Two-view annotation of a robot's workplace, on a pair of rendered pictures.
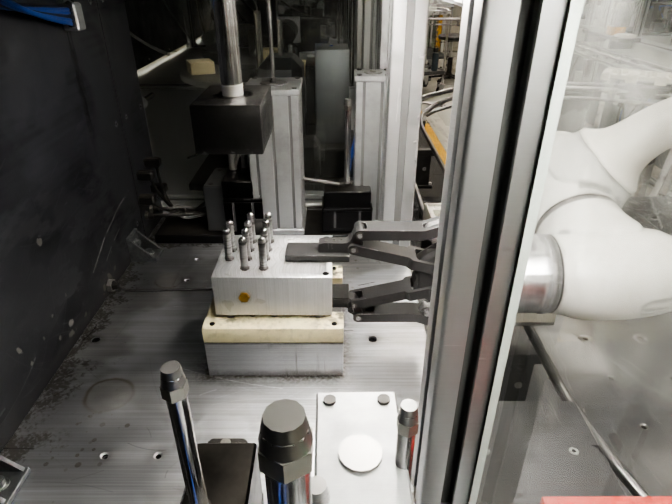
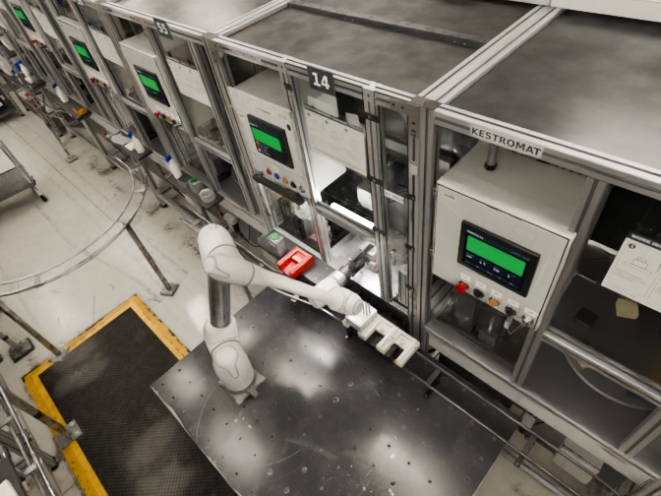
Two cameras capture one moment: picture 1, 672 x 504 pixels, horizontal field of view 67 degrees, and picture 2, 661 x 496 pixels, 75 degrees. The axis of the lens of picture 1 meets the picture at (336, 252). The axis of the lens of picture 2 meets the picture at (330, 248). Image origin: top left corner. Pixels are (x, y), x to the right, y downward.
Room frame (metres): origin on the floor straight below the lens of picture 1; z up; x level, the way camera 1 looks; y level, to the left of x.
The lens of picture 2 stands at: (1.56, -1.05, 2.69)
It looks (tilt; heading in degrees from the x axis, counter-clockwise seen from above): 47 degrees down; 142
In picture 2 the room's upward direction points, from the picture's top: 11 degrees counter-clockwise
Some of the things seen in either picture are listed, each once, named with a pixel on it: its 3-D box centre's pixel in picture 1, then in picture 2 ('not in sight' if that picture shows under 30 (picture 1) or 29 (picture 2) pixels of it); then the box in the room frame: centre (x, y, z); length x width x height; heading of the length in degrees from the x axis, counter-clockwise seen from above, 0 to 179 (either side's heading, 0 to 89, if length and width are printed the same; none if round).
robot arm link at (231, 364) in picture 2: not in sight; (231, 364); (0.33, -0.83, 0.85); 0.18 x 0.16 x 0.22; 161
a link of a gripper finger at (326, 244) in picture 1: (341, 237); not in sight; (0.49, -0.01, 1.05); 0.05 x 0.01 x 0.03; 89
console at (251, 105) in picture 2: not in sight; (287, 132); (0.08, -0.01, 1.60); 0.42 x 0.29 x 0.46; 0
